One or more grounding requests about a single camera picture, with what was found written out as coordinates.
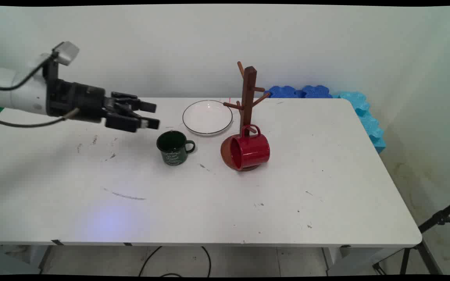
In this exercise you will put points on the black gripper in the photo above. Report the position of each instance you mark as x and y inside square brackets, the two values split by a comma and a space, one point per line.
[78, 101]

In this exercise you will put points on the red enamel mug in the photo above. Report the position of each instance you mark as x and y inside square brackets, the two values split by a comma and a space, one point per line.
[252, 152]

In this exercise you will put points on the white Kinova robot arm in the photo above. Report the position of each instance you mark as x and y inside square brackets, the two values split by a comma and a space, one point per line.
[18, 91]

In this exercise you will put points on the dark green enamel mug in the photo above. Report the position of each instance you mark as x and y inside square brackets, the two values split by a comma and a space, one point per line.
[172, 150]

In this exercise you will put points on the white plate with dark rim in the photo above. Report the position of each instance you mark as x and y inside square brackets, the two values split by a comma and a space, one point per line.
[207, 117]

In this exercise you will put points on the brown wooden mug tree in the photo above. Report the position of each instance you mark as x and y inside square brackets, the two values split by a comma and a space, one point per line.
[248, 97]

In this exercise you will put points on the dark blue foam mat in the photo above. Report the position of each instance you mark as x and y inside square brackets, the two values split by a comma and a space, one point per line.
[283, 92]
[317, 92]

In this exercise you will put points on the light blue foam mat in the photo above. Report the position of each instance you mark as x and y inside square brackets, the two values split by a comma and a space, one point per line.
[367, 117]

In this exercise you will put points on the black tripod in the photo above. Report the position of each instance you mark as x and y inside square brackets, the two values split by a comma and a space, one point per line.
[430, 224]

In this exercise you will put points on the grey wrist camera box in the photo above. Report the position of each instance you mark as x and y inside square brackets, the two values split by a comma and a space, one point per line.
[66, 52]

